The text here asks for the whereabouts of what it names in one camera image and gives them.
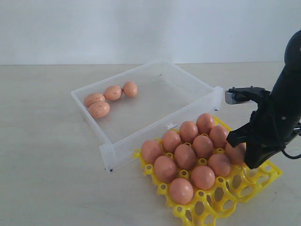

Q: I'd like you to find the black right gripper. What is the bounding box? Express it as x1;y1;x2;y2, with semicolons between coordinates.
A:
226;99;301;170

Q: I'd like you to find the brown egg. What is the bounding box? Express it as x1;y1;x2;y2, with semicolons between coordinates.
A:
209;125;229;149
196;113;215;134
88;101;110;119
103;85;123;101
141;140;164;164
123;81;138;97
154;156;177;183
192;135;214;159
83;93;105;107
169;178;194;205
207;153;231;177
190;165;215;190
174;144;197;170
225;143;246;165
162;130;182;153
179;121;198;143

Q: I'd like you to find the yellow plastic egg tray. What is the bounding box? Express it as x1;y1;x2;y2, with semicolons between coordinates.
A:
133;115;283;226

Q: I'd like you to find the clear plastic bin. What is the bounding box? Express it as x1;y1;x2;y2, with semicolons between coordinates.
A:
71;59;223;172

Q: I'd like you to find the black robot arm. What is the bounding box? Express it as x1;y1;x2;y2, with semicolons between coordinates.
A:
225;31;301;170

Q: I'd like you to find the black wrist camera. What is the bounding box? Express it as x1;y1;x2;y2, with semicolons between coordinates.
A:
225;86;270;105

